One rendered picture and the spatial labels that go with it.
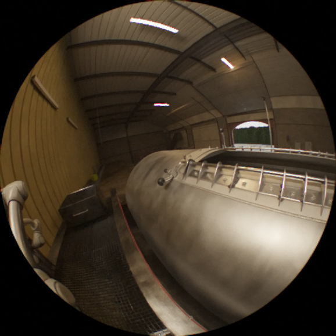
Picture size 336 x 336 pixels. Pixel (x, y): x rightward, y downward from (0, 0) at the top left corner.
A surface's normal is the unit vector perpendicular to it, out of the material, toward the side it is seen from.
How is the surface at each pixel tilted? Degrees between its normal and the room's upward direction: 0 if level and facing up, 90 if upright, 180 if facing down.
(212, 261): 55
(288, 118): 90
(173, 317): 3
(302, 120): 90
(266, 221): 38
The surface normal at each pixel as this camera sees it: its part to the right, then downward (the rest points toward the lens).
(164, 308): -0.18, -0.94
